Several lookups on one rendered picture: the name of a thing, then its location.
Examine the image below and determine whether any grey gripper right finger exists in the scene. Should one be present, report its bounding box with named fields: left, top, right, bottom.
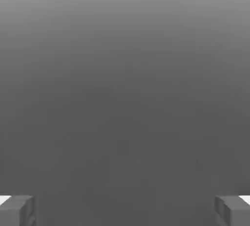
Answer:
left=214, top=195, right=250, bottom=226

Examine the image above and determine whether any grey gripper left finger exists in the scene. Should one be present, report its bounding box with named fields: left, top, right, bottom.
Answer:
left=0, top=194, right=37, bottom=226

